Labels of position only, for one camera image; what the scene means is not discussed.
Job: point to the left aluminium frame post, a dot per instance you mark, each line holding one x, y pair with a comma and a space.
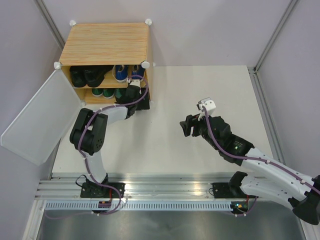
40, 4

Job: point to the wooden two-shelf shoe cabinet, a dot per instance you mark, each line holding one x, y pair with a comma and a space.
108, 44

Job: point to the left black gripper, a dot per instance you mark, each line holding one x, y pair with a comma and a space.
144, 104

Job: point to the black patent shoe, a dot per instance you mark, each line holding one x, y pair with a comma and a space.
77, 76
95, 74

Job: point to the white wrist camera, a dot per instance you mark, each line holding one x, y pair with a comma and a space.
134, 82
208, 104

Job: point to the blue sneaker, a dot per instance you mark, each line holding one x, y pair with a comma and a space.
120, 73
137, 72

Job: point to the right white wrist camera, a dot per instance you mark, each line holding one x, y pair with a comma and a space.
208, 104

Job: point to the white slotted cable duct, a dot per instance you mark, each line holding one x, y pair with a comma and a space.
141, 205

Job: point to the white translucent cabinet door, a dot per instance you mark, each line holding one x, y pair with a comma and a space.
37, 129

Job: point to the right aluminium frame post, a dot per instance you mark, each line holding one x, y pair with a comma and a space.
276, 33

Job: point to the aluminium frame post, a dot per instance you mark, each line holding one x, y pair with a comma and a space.
276, 33
40, 4

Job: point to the green sneaker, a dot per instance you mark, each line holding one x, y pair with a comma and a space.
108, 93
97, 92

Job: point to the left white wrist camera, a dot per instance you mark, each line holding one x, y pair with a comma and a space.
134, 82

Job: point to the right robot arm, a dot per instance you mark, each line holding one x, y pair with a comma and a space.
280, 184

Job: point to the aluminium mounting rail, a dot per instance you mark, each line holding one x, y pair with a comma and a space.
138, 186

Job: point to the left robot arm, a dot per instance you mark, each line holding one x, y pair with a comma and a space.
88, 137

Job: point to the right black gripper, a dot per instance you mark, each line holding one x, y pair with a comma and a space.
195, 120

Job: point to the green loafer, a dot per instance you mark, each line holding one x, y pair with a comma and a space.
119, 92

